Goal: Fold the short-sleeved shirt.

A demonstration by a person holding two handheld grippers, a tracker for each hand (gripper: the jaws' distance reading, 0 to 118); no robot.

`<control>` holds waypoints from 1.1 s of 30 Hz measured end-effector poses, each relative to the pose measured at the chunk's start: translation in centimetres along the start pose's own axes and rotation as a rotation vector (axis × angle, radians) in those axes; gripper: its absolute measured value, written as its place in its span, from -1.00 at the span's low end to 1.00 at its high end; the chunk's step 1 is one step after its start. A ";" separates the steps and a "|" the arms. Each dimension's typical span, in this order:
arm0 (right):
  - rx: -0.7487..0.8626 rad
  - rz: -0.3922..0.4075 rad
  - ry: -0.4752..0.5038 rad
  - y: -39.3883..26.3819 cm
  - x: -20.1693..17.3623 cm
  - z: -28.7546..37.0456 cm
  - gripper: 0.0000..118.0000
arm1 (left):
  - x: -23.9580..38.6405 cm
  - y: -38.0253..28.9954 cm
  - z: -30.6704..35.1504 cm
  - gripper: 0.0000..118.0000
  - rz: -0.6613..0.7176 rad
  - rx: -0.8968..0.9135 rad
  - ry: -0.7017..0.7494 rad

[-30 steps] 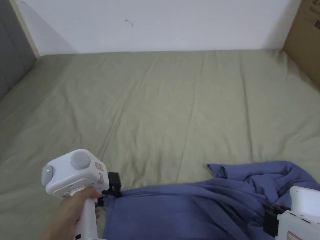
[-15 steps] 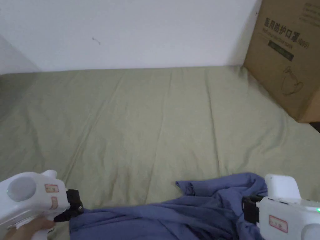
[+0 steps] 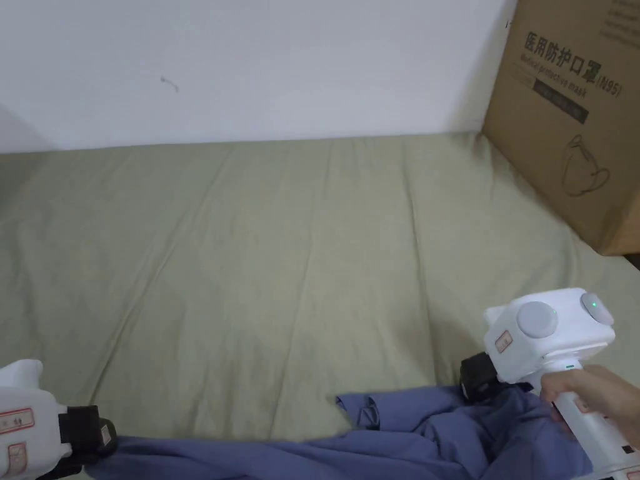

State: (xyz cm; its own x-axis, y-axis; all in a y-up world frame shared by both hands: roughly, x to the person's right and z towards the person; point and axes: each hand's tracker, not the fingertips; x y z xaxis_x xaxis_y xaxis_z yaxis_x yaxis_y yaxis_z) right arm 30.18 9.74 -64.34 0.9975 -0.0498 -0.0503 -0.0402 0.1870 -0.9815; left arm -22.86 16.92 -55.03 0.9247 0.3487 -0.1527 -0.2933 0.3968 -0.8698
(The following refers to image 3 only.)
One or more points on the person's right hand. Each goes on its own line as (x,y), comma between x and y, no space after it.
(595,395)

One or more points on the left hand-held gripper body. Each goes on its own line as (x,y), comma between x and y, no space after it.
(25,425)

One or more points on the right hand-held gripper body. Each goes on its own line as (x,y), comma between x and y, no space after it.
(545,345)

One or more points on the brown cardboard carton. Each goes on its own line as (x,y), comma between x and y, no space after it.
(575,120)

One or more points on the bed with pale green sheet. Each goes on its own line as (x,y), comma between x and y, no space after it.
(250,240)

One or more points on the blue shirt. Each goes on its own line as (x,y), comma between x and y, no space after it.
(425,440)

